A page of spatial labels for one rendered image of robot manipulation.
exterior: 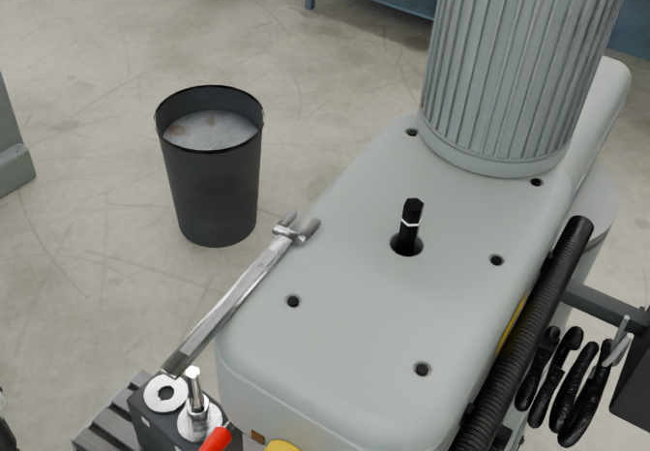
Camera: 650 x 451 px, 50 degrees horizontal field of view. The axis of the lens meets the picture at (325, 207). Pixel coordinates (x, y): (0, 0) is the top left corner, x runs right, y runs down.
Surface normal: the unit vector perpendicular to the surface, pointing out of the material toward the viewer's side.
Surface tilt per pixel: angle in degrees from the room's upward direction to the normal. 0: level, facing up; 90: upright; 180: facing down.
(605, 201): 0
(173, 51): 0
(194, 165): 94
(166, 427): 0
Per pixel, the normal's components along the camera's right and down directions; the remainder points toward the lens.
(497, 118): -0.30, 0.65
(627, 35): -0.52, 0.57
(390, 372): 0.05, -0.72
